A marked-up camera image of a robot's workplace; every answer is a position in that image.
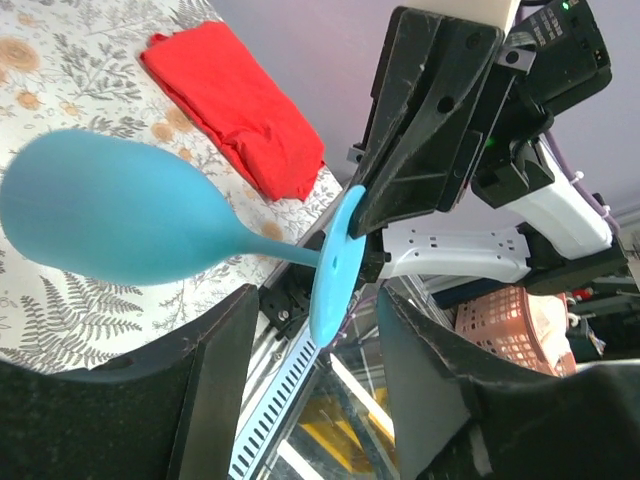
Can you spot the aluminium mounting rail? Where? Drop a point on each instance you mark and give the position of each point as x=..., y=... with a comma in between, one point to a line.
x=337, y=266

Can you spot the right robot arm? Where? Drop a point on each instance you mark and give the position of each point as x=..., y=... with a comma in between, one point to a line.
x=551, y=238

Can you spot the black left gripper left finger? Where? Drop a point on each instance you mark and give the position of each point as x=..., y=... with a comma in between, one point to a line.
x=167, y=410

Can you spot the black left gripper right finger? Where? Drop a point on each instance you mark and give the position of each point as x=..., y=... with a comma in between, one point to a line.
x=460, y=412

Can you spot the floral tablecloth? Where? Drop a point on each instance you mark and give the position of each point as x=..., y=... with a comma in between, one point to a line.
x=76, y=65

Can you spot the red folded cloth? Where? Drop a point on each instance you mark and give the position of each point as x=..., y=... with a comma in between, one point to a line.
x=214, y=79

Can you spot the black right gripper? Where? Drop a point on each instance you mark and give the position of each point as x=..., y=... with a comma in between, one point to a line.
x=439, y=92

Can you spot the pink plastic crate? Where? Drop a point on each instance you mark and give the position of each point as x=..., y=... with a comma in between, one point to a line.
x=524, y=329

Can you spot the blue wine glass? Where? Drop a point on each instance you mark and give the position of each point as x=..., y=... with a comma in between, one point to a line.
x=122, y=212

